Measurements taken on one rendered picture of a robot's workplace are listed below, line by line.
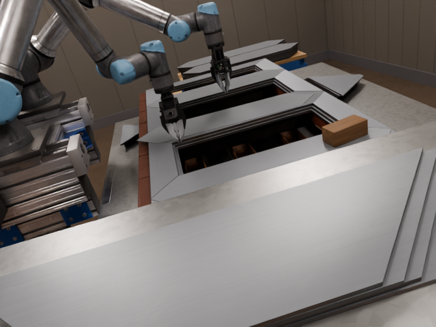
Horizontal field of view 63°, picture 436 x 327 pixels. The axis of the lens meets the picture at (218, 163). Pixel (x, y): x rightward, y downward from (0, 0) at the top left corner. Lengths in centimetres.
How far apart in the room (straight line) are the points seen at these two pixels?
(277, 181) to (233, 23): 410
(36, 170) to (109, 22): 333
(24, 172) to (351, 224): 97
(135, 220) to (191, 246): 15
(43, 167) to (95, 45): 42
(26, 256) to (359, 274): 47
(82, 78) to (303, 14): 281
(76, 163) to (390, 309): 96
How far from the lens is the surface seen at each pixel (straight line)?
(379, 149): 65
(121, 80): 118
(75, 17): 125
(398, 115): 150
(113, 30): 438
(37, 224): 134
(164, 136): 142
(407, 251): 43
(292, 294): 38
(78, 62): 443
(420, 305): 41
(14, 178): 121
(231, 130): 135
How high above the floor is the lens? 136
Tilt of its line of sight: 28 degrees down
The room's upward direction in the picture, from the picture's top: 14 degrees counter-clockwise
